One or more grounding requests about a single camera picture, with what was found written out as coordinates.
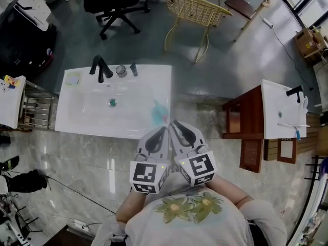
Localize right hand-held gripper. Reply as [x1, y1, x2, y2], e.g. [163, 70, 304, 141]
[168, 120, 217, 187]

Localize brown seat wooden stool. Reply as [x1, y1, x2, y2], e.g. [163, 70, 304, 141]
[224, 0, 271, 43]

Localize clear glass cup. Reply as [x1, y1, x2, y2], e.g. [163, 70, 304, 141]
[115, 65, 128, 78]

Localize short black faucet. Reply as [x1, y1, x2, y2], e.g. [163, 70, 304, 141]
[285, 85, 304, 103]

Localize teal spray bottle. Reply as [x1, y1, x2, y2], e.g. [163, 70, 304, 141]
[150, 99, 170, 126]

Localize metal rack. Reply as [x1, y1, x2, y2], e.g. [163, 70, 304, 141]
[17, 80, 56, 132]

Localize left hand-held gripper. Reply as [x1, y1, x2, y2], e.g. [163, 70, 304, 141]
[129, 127, 171, 195]

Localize white side table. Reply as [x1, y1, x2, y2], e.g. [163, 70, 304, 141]
[0, 75, 27, 129]

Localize yellow wire chair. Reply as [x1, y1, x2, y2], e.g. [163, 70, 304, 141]
[160, 0, 234, 65]

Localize black sink faucet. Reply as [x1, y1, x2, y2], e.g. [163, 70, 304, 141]
[89, 55, 114, 84]

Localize black cabinet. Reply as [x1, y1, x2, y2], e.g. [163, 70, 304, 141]
[0, 0, 58, 81]

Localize soap dish with white soap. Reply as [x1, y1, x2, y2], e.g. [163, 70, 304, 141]
[65, 71, 83, 87]

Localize red-brown wooden cabinet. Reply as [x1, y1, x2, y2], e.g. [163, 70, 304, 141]
[221, 85, 298, 174]

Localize colourful small toys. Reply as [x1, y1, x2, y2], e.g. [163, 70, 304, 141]
[3, 74, 22, 91]

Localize white floor power strip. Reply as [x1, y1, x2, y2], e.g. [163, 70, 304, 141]
[66, 217, 91, 233]

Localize black bag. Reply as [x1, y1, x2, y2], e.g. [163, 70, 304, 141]
[0, 169, 49, 194]

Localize person's right forearm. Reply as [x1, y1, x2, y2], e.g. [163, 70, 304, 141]
[204, 174, 255, 211]

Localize person's left forearm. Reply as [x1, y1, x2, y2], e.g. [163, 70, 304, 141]
[115, 190, 150, 225]

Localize window squeegee with blue handle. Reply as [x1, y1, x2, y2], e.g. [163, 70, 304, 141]
[277, 122, 311, 141]

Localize person's flower print shirt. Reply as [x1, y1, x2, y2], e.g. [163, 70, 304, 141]
[94, 172, 288, 246]

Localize white ceramic sink basin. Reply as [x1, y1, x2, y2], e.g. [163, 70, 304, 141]
[54, 65, 173, 139]

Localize cardboard box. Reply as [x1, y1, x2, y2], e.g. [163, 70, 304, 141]
[293, 27, 328, 64]

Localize black floor cable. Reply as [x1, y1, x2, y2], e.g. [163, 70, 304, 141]
[45, 176, 116, 215]

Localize small white sink basin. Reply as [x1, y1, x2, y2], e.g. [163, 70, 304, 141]
[261, 79, 311, 140]

